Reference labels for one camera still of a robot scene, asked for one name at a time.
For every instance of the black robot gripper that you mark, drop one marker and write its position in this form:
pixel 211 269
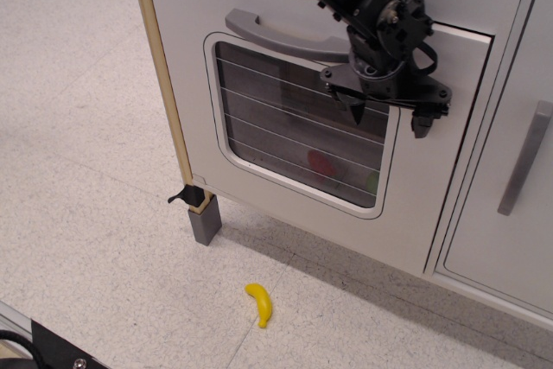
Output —
pixel 406 85

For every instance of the white oven door with window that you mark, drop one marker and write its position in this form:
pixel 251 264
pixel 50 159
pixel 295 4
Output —
pixel 249 115

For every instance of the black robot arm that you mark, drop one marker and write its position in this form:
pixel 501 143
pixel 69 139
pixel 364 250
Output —
pixel 389 60

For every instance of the green toy apple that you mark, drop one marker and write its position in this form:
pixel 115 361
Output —
pixel 371 182

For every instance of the red green toy strawberry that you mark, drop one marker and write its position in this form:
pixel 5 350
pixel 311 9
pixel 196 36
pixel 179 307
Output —
pixel 324 169

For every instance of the white toy kitchen cabinet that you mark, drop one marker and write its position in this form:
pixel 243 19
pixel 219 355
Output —
pixel 501 20

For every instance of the white cupboard door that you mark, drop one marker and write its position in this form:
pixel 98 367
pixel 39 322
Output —
pixel 510 257

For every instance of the black clamp lever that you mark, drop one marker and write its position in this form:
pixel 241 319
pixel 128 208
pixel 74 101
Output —
pixel 192 195

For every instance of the yellow toy banana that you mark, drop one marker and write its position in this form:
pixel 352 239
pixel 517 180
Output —
pixel 263 301

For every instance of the grey cupboard door handle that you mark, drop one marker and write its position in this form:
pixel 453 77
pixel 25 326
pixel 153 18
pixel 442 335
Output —
pixel 527 156

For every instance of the wooden kitchen leg post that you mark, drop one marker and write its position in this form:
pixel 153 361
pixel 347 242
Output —
pixel 205 220

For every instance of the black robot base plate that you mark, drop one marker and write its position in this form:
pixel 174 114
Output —
pixel 60 353

